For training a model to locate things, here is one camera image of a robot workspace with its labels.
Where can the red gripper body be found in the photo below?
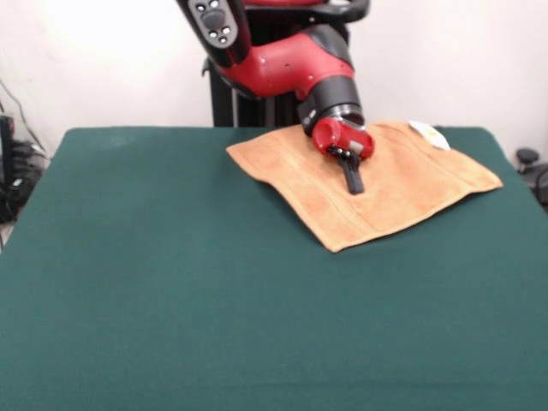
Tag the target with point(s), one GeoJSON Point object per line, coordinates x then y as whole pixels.
{"type": "Point", "coordinates": [342, 137]}

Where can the black equipment box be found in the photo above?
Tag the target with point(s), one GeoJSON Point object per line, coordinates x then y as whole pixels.
{"type": "Point", "coordinates": [6, 141]}

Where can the orange terry towel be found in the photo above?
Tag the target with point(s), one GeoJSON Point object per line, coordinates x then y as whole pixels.
{"type": "Point", "coordinates": [406, 188]}

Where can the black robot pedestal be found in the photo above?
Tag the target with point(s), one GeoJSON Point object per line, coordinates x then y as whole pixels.
{"type": "Point", "coordinates": [257, 111]}

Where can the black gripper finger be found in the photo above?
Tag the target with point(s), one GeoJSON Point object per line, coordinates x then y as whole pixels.
{"type": "Point", "coordinates": [349, 173]}
{"type": "Point", "coordinates": [357, 173]}

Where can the dark green table cloth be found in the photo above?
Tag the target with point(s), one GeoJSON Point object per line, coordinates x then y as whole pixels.
{"type": "Point", "coordinates": [128, 299]}

